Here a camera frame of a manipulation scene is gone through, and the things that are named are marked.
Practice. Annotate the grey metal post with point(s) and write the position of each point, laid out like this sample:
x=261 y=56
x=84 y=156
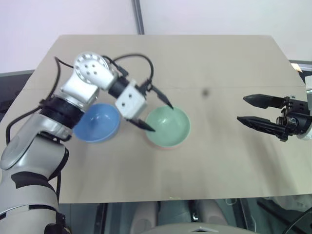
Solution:
x=138 y=15

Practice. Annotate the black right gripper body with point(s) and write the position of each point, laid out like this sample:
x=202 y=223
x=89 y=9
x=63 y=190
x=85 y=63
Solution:
x=296 y=118

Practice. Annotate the blue bowl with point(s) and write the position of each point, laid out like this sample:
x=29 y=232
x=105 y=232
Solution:
x=97 y=124

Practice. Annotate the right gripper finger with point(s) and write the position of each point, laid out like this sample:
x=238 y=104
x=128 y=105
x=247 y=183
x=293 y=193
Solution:
x=263 y=100
x=260 y=125

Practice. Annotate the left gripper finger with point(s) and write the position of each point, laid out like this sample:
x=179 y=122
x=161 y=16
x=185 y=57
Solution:
x=162 y=97
x=143 y=126

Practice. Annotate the dark grey furniture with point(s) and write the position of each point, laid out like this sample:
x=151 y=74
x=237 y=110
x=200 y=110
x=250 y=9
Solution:
x=12 y=90

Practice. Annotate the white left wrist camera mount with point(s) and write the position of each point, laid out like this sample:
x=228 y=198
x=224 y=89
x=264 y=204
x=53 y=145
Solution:
x=130 y=102

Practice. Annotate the green bowl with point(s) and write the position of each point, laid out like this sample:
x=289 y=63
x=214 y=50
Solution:
x=168 y=126

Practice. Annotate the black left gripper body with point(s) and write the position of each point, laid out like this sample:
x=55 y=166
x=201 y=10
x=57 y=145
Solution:
x=145 y=88

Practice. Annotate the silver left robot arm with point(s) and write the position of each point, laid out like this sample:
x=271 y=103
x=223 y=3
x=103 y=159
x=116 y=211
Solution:
x=29 y=151

